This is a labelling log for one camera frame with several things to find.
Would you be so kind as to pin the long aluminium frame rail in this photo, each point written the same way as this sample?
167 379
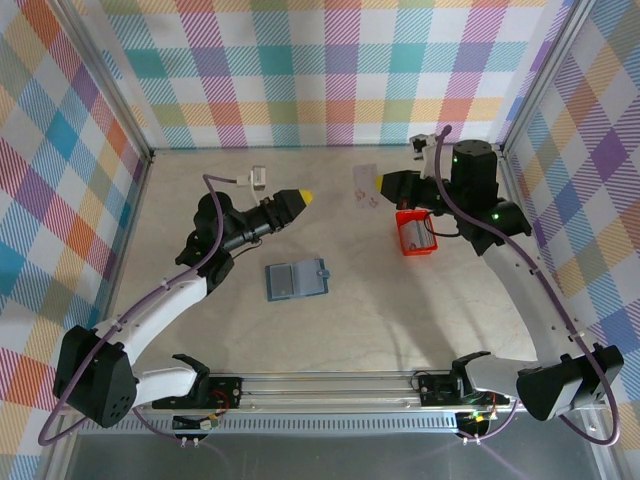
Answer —
325 395

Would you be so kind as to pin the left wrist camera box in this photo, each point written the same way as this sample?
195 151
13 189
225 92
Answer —
258 177

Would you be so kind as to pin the white floral credit card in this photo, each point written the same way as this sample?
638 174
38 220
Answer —
362 187

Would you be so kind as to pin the pale credit card stack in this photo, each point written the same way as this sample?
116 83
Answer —
417 235

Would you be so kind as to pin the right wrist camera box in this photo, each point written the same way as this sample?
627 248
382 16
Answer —
422 142

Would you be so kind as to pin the red plastic bin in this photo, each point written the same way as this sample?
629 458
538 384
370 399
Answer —
417 251

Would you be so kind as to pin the grey metal sheet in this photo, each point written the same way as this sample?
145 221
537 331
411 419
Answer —
325 460

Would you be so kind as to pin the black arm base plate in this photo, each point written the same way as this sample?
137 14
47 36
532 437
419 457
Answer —
227 390
435 390

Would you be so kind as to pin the aluminium frame post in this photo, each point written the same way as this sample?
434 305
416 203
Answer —
108 75
546 75

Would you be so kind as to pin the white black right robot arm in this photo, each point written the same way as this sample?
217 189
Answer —
540 300

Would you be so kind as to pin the blue card holder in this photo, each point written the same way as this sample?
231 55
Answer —
307 280

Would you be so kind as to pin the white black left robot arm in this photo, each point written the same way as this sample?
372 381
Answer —
150 310

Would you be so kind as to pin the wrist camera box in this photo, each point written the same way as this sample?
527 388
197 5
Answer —
422 142
258 177

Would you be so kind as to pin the dark credit card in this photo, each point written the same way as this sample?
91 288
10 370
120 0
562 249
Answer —
281 281

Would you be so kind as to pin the aluminium side rail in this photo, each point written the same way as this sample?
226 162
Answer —
513 175
124 250

